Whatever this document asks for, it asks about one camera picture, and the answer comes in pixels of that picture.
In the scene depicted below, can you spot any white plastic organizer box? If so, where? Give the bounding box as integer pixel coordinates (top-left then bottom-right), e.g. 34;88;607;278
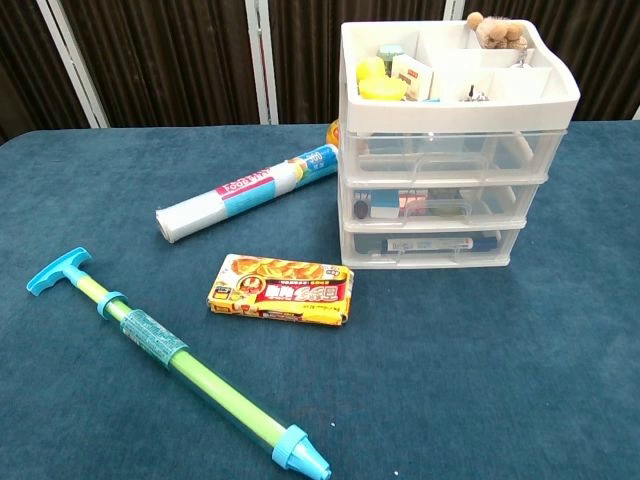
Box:
338;18;582;271

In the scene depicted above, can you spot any yellow curry box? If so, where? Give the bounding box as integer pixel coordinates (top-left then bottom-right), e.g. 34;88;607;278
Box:
206;253;355;327

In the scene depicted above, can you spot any blue white small box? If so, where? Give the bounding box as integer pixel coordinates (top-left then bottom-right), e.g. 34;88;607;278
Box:
369;189;402;219

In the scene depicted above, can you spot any cling film roll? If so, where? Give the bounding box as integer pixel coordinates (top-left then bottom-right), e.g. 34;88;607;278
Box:
154;143;340;245

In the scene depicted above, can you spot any pink note pad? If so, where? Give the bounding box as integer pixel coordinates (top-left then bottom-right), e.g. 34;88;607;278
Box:
399;194;427;217

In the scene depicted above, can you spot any blue white marker pen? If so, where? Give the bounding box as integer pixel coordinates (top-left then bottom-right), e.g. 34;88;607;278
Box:
382;235;501;255

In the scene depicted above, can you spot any large yellow round container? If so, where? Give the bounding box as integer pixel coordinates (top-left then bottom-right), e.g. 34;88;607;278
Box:
358;75;409;101

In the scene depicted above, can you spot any green blue water pump toy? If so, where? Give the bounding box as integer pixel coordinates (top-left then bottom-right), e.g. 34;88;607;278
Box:
25;246;333;480

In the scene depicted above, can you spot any small yellow round lid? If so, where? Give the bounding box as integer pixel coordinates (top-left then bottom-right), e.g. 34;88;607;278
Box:
356;56;389;81

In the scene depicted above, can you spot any white carton red print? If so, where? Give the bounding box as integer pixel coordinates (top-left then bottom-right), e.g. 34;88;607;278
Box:
390;53;435;101

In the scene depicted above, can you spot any teal white cap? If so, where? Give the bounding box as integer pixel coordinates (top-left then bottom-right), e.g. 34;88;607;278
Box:
375;44;405;76

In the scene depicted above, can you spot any brown plush bear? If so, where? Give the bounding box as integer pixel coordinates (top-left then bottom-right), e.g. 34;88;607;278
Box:
465;12;529;51

